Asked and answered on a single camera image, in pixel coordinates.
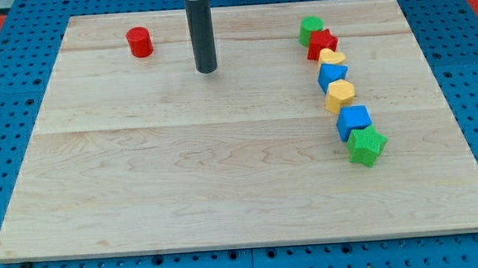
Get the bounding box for light wooden board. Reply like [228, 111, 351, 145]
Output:
[0, 0, 478, 264]

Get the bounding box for blue triangle block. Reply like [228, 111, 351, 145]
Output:
[317, 63, 348, 94]

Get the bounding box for yellow hexagon block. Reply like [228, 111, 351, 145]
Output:
[324, 80, 355, 114]

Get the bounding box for blue cube block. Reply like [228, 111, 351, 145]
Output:
[336, 105, 372, 143]

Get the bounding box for yellow heart block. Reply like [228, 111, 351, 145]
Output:
[318, 48, 347, 66]

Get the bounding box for red star block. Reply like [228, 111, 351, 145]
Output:
[306, 29, 339, 61]

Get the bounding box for green star block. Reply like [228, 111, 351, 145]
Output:
[347, 125, 388, 168]

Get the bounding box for dark grey cylindrical robot stick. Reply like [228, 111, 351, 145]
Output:
[184, 0, 217, 74]

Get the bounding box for green cylinder block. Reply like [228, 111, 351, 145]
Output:
[298, 16, 324, 47]

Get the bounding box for red cylinder block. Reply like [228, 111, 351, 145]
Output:
[125, 27, 154, 58]

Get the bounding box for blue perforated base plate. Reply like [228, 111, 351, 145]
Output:
[0, 0, 478, 268]

